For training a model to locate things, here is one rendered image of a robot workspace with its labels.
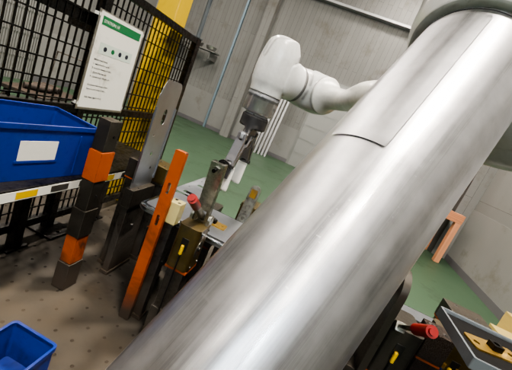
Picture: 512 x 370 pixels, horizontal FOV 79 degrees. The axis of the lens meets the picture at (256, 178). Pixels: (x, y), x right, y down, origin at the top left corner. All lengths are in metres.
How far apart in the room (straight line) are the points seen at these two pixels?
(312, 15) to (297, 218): 10.51
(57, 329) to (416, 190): 0.89
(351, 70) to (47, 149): 9.71
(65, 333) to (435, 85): 0.91
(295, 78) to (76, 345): 0.84
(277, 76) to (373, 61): 9.51
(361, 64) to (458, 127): 10.05
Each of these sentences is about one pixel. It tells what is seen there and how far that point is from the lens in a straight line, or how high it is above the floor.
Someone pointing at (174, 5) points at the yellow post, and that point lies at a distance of 1.53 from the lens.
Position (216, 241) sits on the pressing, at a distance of 0.85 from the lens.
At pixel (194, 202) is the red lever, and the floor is 1.14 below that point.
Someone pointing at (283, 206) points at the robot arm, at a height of 1.32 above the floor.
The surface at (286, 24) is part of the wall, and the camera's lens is 10.67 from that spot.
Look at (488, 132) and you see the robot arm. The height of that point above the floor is 1.41.
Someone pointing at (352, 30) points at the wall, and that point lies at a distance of 10.48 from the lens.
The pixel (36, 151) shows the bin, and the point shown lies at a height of 1.10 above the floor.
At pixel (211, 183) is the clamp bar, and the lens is 0.75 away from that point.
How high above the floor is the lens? 1.37
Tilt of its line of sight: 12 degrees down
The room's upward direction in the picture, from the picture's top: 23 degrees clockwise
